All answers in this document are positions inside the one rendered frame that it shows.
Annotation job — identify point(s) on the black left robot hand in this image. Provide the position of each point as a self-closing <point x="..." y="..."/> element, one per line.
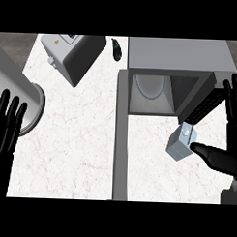
<point x="5" y="126"/>

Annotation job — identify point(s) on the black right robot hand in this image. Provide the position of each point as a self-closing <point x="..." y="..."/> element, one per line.
<point x="224" y="159"/>

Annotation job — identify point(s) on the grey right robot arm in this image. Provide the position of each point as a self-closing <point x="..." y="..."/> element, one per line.
<point x="230" y="193"/>

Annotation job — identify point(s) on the pale blue milk carton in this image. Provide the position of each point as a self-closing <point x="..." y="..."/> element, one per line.
<point x="182" y="142"/>

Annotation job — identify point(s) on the grey microwave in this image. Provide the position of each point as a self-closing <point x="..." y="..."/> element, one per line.
<point x="176" y="80"/>

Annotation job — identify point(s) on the grey microwave door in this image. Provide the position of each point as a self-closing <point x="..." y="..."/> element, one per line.
<point x="121" y="136"/>

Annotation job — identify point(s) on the grey cylindrical appliance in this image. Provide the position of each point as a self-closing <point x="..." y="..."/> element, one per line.
<point x="18" y="92"/>

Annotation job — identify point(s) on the pale grey toaster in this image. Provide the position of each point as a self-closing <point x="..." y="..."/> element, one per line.
<point x="72" y="56"/>

